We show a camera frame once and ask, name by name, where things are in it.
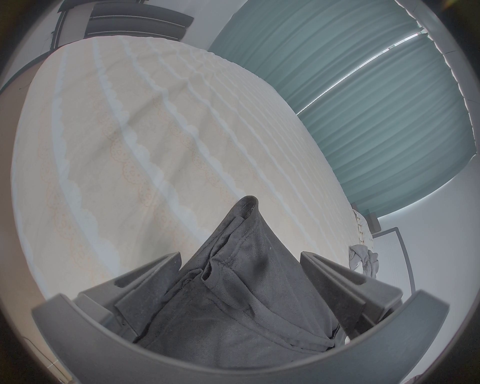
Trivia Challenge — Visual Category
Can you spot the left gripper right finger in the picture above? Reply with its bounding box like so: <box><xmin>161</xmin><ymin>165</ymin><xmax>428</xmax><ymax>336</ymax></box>
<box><xmin>300</xmin><ymin>251</ymin><xmax>404</xmax><ymax>334</ymax></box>

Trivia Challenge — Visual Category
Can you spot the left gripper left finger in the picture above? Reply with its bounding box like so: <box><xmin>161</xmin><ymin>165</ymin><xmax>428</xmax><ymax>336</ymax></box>
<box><xmin>77</xmin><ymin>252</ymin><xmax>182</xmax><ymax>341</ymax></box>

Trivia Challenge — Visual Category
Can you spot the black T-shirt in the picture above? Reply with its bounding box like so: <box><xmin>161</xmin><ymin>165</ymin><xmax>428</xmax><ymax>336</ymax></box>
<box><xmin>133</xmin><ymin>195</ymin><xmax>348</xmax><ymax>370</ymax></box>

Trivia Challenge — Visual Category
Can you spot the pile of clothes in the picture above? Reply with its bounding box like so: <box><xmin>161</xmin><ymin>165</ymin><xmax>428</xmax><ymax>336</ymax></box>
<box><xmin>348</xmin><ymin>244</ymin><xmax>382</xmax><ymax>279</ymax></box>

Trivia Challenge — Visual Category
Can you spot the bed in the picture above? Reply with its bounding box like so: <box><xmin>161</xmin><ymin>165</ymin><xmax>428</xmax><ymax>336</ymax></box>
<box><xmin>10</xmin><ymin>34</ymin><xmax>418</xmax><ymax>338</ymax></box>

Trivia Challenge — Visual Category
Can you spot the white printed pillow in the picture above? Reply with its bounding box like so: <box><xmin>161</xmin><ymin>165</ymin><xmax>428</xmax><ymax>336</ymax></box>
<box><xmin>352</xmin><ymin>210</ymin><xmax>376</xmax><ymax>249</ymax></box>

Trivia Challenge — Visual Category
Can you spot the grey bedside table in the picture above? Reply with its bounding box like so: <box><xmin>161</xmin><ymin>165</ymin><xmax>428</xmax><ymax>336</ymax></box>
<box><xmin>365</xmin><ymin>212</ymin><xmax>382</xmax><ymax>235</ymax></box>

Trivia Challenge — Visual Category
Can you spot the blue-green curtain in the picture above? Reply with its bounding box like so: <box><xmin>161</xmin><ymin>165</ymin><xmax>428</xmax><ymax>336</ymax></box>
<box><xmin>208</xmin><ymin>0</ymin><xmax>429</xmax><ymax>114</ymax></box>
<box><xmin>298</xmin><ymin>33</ymin><xmax>478</xmax><ymax>219</ymax></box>

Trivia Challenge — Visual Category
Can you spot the black chest of drawers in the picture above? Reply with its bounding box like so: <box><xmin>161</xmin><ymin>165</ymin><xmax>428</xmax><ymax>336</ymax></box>
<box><xmin>56</xmin><ymin>0</ymin><xmax>195</xmax><ymax>42</ymax></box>

